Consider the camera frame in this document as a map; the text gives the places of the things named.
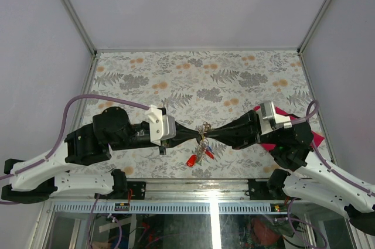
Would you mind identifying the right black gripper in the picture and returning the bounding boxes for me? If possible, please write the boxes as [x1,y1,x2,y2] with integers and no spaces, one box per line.
[204,109,282,149]

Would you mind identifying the key bunch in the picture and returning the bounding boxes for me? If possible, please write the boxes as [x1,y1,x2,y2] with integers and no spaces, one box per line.
[186,122,214,168]

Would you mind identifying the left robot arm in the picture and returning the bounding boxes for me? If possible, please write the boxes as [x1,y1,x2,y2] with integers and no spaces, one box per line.
[1,107,201,204]

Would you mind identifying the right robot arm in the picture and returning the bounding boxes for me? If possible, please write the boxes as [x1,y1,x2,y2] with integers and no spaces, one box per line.
[204,108,374,236]

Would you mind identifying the floral table mat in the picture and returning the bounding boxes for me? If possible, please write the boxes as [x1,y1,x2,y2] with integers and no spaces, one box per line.
[78,50,312,179]

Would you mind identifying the pink cloth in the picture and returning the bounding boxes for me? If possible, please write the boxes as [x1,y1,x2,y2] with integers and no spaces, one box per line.
[260,107,324,152]

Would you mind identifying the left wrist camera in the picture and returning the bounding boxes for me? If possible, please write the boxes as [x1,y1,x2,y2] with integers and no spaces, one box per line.
[145,105,176,146]

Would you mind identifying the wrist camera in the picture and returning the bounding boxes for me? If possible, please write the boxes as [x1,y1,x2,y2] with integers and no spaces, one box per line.
[257,101,292,135]
[145,105,176,146]

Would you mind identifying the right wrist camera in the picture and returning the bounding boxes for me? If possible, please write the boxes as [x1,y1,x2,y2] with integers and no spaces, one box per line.
[257,101,292,135]

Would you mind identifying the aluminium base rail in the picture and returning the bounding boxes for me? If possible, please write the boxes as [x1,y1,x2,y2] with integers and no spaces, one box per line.
[53,179,289,214]

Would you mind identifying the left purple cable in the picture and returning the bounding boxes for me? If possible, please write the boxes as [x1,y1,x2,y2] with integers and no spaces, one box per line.
[0,94,150,205]

